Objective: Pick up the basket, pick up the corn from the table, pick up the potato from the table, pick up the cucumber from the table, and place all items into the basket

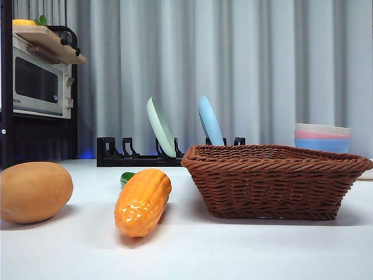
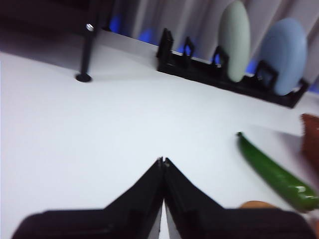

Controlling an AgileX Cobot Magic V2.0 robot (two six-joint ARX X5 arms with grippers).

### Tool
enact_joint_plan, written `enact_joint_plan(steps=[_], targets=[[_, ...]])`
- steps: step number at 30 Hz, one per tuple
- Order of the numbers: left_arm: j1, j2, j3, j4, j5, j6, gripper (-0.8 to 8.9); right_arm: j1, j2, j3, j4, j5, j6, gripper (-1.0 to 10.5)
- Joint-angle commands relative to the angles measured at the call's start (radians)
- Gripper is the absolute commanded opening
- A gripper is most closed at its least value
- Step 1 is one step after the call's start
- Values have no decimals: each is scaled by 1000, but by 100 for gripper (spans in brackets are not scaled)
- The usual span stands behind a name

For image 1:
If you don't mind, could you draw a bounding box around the beige bowl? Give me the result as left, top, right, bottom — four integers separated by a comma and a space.
294, 122, 352, 139

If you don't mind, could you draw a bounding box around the grey curtain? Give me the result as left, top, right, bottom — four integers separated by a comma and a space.
11, 0, 373, 160

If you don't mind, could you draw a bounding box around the white toaster oven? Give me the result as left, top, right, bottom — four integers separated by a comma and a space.
12, 32, 73, 121

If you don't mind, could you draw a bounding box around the brown toy potato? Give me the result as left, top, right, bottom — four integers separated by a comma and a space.
0, 162, 74, 225

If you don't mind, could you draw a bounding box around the green toy cucumber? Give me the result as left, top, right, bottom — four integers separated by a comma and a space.
120, 171, 136, 188

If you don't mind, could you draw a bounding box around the pale blue plate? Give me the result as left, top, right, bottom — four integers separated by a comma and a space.
198, 95, 226, 146

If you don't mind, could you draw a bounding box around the black dish rack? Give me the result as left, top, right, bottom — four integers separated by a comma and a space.
96, 136, 247, 168

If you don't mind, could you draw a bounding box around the orange toy corn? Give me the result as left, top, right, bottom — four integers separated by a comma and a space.
114, 168, 172, 239

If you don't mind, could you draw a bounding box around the black shelf frame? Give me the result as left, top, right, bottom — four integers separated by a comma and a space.
0, 0, 79, 176

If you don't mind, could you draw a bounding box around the wooden cutting board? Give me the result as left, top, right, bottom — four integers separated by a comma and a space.
12, 25, 89, 65

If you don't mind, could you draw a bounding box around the pink bowl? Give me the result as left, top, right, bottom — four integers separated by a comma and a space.
294, 129, 351, 141

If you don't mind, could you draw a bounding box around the pale green plate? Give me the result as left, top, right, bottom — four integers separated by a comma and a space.
146, 97, 177, 159

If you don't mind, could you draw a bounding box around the brown wicker basket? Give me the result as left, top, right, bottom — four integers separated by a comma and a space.
180, 143, 373, 221

